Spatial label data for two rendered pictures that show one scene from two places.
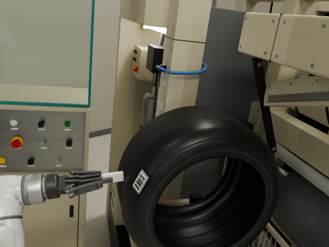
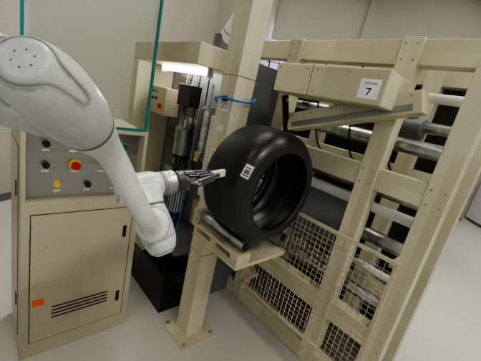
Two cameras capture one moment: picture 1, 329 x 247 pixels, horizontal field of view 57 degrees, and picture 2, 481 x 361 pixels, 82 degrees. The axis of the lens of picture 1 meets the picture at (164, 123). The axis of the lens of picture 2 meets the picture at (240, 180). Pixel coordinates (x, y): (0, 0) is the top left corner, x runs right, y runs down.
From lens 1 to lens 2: 0.65 m
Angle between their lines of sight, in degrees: 27
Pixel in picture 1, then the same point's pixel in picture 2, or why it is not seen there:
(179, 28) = (242, 67)
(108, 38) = not seen: hidden behind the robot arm
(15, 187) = (159, 179)
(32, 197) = (172, 187)
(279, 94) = (301, 120)
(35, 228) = (88, 251)
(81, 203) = (132, 223)
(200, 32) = (253, 72)
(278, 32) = (313, 76)
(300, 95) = (319, 119)
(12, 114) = not seen: hidden behind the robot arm
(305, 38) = (335, 79)
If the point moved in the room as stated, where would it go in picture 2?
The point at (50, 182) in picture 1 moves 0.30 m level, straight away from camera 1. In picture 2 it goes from (182, 175) to (142, 153)
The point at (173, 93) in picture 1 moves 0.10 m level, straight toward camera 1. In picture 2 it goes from (233, 117) to (240, 120)
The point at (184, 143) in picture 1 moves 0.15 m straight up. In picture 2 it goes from (273, 144) to (281, 108)
